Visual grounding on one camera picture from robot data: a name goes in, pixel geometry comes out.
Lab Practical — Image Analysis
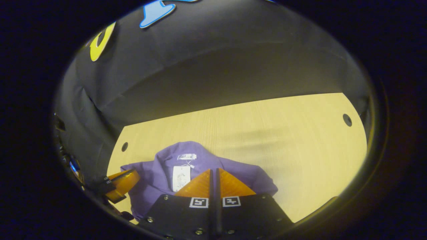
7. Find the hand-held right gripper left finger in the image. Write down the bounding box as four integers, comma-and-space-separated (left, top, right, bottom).
138, 168, 214, 240

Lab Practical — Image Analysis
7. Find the purple collared shirt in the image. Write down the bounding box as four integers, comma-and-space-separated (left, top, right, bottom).
121, 141, 278, 220

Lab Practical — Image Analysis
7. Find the black backdrop cloth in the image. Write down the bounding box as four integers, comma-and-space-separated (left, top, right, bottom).
53, 0, 372, 187

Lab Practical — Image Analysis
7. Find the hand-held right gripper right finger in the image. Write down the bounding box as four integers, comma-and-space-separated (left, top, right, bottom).
215, 168, 294, 240

